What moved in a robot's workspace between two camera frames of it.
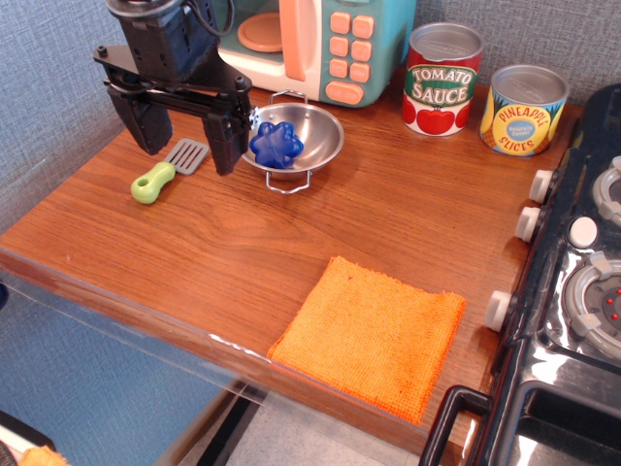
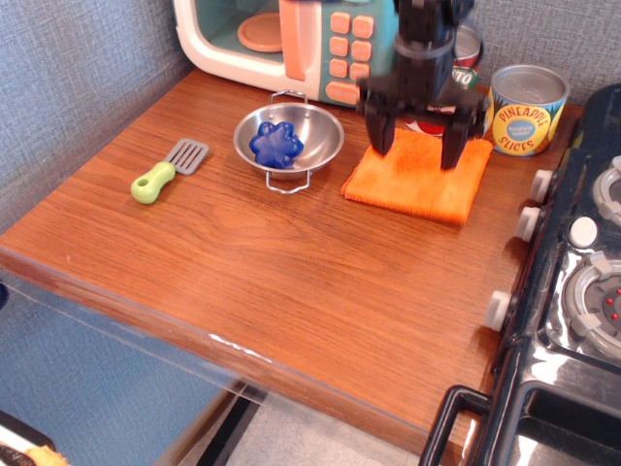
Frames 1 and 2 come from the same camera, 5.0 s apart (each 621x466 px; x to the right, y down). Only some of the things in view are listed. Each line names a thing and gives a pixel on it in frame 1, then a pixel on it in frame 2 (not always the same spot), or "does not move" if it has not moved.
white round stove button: x=583 y=232 does not move
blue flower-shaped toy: x=276 y=146 does not move
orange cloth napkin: x=373 y=334 -> x=411 y=179
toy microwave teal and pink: x=339 y=52 does not move
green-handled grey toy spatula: x=185 y=157 does not move
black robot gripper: x=175 y=55 -> x=424 y=48
